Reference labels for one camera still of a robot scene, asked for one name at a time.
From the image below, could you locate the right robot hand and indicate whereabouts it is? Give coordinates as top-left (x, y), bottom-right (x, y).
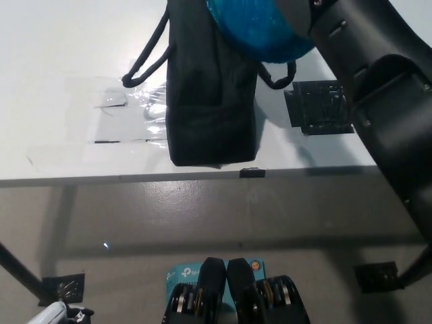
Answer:
top-left (275, 0), bottom-right (315, 35)

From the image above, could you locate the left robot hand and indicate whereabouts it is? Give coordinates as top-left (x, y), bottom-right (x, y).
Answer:
top-left (63, 303), bottom-right (95, 324)

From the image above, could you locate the blue plate stack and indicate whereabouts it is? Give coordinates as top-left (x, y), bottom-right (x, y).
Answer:
top-left (204, 0), bottom-right (315, 64)

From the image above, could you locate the black fabric handbag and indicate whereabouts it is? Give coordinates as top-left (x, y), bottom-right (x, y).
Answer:
top-left (121, 0), bottom-right (298, 167)

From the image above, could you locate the black floor tape patch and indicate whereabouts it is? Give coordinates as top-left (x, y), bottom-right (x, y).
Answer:
top-left (353, 261), bottom-right (405, 293)
top-left (37, 272), bottom-right (86, 306)

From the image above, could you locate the black table leg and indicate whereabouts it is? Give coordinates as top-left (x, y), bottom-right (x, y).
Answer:
top-left (398, 243), bottom-right (432, 288)
top-left (0, 241), bottom-right (45, 302)

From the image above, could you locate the large black tape patch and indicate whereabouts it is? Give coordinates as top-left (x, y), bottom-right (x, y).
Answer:
top-left (283, 80), bottom-right (355, 136)

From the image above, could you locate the teal tp-link box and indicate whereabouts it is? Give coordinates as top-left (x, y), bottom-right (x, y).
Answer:
top-left (165, 257), bottom-right (265, 306)

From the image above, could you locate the clear tape sheet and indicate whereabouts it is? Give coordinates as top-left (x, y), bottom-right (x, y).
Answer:
top-left (26, 76), bottom-right (169, 167)

